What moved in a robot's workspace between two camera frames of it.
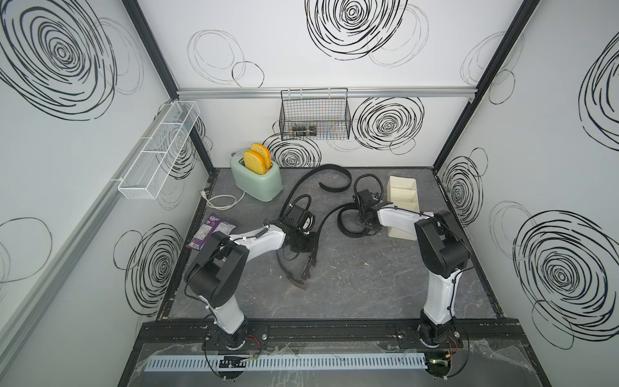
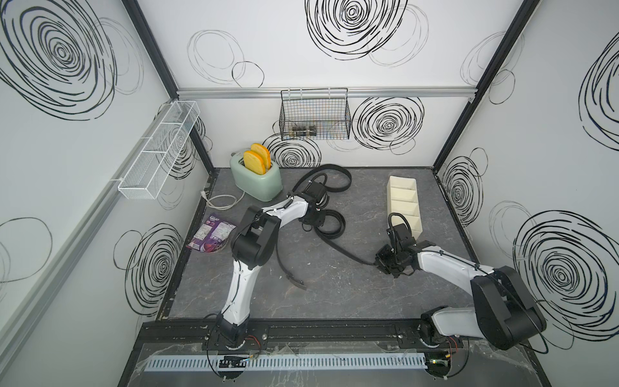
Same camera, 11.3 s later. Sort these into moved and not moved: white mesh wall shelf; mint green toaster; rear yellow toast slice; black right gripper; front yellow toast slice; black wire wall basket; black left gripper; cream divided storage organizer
Moved: black right gripper; black left gripper
Not moved: rear yellow toast slice; black wire wall basket; front yellow toast slice; mint green toaster; white mesh wall shelf; cream divided storage organizer
